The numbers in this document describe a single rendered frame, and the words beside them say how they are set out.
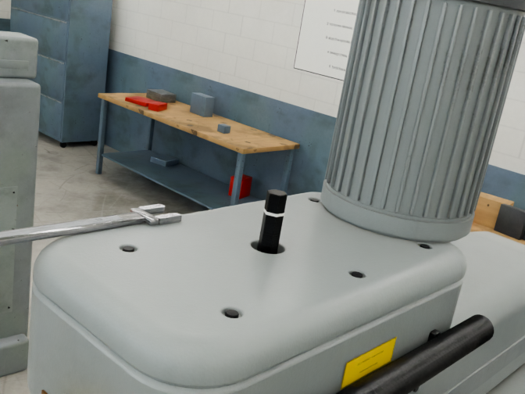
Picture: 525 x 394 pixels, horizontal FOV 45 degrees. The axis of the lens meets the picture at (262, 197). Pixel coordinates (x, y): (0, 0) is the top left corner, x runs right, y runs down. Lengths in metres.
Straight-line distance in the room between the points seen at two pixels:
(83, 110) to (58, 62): 0.64
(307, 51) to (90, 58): 3.02
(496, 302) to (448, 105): 0.41
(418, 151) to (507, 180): 4.32
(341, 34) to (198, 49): 1.87
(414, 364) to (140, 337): 0.31
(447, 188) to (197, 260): 0.32
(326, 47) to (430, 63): 5.17
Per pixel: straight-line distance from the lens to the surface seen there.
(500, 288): 1.10
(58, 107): 8.07
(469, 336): 0.80
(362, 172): 0.78
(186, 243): 0.66
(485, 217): 4.64
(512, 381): 1.27
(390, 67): 0.76
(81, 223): 0.66
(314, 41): 5.98
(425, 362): 0.71
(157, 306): 0.53
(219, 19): 6.85
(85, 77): 8.05
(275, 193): 0.65
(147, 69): 7.73
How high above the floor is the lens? 2.14
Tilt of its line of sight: 17 degrees down
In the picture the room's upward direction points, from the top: 9 degrees clockwise
